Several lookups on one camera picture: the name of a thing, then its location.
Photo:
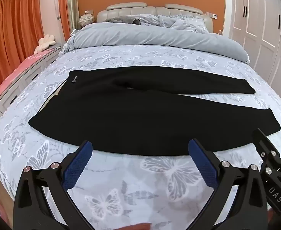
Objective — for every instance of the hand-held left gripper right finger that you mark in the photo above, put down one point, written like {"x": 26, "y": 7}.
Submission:
{"x": 202, "y": 165}

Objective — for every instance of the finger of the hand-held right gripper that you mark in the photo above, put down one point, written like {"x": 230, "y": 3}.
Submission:
{"x": 266, "y": 146}

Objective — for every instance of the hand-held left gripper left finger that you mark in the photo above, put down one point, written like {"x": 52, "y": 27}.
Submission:
{"x": 79, "y": 164}

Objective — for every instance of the black pants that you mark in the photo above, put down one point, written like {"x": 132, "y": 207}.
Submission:
{"x": 130, "y": 115}

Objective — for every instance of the white drawer cabinet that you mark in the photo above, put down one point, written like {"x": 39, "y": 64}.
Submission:
{"x": 32, "y": 70}

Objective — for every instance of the white wardrobe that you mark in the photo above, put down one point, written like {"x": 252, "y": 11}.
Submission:
{"x": 262, "y": 24}

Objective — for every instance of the butterfly print duvet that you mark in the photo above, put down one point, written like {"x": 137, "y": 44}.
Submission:
{"x": 142, "y": 57}

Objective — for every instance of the cream flower-shaped cushion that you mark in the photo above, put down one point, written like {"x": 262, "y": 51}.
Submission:
{"x": 45, "y": 43}

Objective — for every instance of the grey folded blanket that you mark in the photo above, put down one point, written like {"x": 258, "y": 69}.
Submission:
{"x": 150, "y": 34}

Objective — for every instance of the butterfly print pillow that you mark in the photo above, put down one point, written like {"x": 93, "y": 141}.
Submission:
{"x": 183, "y": 22}

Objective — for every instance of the white flower ornament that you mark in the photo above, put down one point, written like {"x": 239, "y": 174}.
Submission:
{"x": 86, "y": 19}

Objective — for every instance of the orange curtain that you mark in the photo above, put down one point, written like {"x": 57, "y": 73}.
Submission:
{"x": 13, "y": 28}

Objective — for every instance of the dark grey cloth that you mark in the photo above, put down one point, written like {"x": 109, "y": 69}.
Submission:
{"x": 126, "y": 19}

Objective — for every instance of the beige padded headboard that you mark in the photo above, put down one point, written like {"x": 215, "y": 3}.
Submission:
{"x": 130, "y": 9}

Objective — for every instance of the wall switch plate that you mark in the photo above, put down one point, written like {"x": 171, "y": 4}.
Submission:
{"x": 211, "y": 15}
{"x": 89, "y": 11}

